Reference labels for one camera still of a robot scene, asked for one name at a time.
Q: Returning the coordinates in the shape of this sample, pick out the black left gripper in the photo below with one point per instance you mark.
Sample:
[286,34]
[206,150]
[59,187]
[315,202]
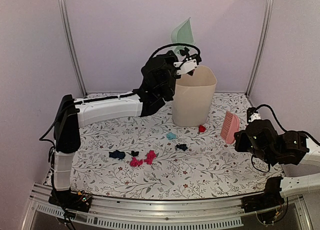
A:
[170,57]

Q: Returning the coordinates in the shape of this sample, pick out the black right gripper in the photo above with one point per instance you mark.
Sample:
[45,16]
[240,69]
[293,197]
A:
[239,137]

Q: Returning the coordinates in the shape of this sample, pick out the pink hand brush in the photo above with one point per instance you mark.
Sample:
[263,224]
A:
[230,126]

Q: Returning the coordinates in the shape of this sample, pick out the green plastic dustpan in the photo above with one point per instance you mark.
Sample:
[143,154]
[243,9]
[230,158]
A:
[183,33]

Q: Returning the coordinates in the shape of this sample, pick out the magenta paper scrap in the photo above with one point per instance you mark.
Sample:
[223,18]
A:
[136,162]
[151,155]

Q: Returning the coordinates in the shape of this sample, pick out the black paper scrap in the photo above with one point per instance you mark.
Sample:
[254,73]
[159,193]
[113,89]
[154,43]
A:
[134,153]

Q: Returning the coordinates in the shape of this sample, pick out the navy paper scrap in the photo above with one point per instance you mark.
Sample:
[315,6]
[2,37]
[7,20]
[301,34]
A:
[120,155]
[182,147]

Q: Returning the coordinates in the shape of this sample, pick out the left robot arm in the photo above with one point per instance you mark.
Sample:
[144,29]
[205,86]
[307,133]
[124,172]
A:
[75,114]

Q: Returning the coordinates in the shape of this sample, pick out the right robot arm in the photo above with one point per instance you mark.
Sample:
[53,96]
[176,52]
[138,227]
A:
[290,148]

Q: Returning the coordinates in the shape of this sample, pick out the cream plastic waste bin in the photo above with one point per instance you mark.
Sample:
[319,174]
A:
[193,97]

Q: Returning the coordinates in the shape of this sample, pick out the red paper scrap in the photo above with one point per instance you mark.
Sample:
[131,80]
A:
[201,128]

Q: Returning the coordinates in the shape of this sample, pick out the light blue paper scrap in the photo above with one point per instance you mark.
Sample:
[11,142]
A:
[171,136]

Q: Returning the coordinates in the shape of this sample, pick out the floral tablecloth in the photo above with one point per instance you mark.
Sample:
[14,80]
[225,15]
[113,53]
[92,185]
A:
[210,168]

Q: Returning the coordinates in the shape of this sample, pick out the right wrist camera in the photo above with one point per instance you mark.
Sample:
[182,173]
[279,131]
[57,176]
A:
[252,115]

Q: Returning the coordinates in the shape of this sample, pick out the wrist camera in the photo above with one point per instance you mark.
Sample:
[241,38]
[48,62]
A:
[187,66]
[252,115]

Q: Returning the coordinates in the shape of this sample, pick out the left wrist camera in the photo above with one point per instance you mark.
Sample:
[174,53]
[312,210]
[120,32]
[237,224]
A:
[187,66]

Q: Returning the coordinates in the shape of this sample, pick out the aluminium table rail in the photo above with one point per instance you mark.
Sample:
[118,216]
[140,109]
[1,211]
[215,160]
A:
[110,213]

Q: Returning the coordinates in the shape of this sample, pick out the left aluminium frame post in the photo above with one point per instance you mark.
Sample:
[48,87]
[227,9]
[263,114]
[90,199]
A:
[71,46]

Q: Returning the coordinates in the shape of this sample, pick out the aluminium frame post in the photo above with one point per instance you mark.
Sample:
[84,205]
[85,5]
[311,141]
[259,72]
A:
[71,46]
[261,44]

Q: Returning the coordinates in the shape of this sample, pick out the right aluminium frame post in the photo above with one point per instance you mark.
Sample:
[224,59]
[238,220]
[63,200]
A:
[261,44]

